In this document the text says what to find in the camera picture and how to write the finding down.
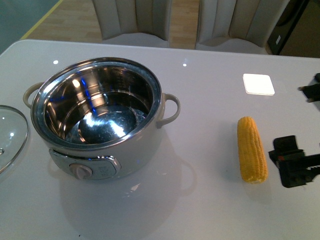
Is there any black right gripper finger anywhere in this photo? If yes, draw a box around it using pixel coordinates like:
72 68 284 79
268 135 320 188
297 73 320 103

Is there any yellow corn cob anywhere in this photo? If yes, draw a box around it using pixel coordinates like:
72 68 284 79
237 116 268 184

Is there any glass pot lid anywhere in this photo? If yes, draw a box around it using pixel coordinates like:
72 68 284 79
0 105 29 174

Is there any white electric cooking pot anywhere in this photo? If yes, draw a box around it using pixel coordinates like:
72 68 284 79
23 57 180 180

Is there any black washing machine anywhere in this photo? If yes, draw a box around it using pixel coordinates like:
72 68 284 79
267 0 309 55

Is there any right beige upholstered chair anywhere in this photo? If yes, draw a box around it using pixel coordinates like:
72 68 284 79
195 0 289 55

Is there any beige upholstered chair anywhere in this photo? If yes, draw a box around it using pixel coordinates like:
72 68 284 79
195 0 289 55
92 0 172 48

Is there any left beige upholstered chair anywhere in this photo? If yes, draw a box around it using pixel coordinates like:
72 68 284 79
92 0 172 48

